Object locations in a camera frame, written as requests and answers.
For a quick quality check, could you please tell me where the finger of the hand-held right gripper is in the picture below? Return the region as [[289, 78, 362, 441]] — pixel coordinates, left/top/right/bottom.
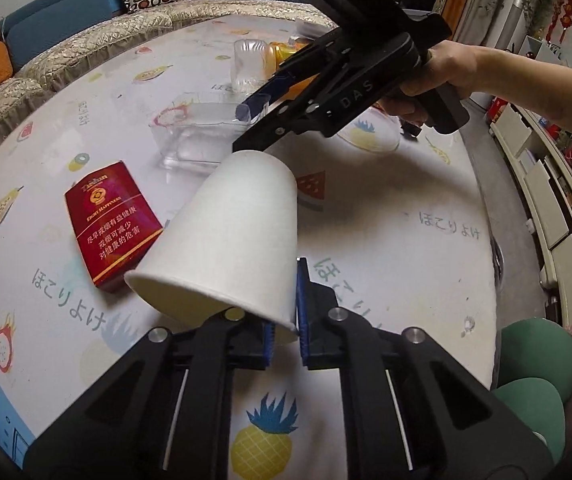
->
[[232, 85, 337, 153], [236, 30, 351, 122]]

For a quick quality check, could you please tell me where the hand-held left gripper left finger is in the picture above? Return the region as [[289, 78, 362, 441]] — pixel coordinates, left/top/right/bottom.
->
[[23, 308, 273, 480]]

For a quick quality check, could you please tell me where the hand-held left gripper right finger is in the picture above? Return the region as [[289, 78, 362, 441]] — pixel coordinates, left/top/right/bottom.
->
[[296, 257, 554, 480]]

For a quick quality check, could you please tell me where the clear plastic food container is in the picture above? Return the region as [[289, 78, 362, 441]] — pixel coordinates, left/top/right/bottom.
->
[[148, 91, 267, 171]]

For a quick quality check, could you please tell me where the white paper cup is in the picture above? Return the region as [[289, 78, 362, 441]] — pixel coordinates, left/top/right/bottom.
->
[[124, 150, 299, 333]]

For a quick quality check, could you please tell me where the red cigarette box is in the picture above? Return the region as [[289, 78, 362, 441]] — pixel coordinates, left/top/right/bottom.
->
[[64, 160, 164, 293]]

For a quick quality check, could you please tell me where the person's right forearm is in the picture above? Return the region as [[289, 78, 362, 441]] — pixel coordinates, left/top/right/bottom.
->
[[468, 45, 572, 151]]

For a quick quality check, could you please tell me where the person's right hand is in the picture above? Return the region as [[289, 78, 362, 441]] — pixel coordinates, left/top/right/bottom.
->
[[381, 40, 482, 128]]

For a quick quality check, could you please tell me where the clear plastic cup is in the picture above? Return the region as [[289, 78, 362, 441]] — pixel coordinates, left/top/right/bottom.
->
[[231, 38, 273, 93]]

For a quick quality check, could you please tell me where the yellow plastic bottle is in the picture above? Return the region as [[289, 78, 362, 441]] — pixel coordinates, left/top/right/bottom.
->
[[268, 40, 317, 96]]

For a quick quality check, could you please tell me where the sofa with quilted beige cover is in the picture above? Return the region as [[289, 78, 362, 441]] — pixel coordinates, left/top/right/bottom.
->
[[0, 0, 337, 176]]

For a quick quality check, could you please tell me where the green round stool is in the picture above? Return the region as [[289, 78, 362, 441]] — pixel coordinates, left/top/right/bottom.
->
[[493, 377, 567, 466], [498, 317, 572, 401]]

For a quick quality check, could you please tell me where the white low cabinet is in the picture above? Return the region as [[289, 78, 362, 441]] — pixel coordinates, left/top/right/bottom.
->
[[488, 95, 572, 316]]

